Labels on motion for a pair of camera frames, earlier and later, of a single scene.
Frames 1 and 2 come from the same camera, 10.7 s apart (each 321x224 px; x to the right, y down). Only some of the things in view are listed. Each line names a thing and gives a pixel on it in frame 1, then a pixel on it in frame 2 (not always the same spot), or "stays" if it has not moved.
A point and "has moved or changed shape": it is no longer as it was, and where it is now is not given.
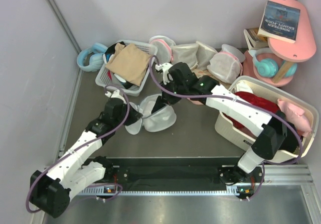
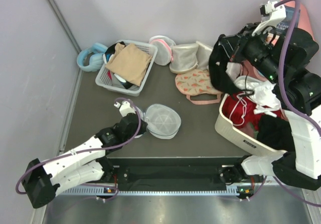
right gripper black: (167, 100) to (234, 44)
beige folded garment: (130, 63) stays
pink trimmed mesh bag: (165, 46) stays
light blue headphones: (97, 60) stays
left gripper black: (135, 115) to (143, 128)
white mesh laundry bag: (163, 119) has moved or changed shape
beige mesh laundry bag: (186, 53) stays
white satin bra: (148, 107) to (263, 97)
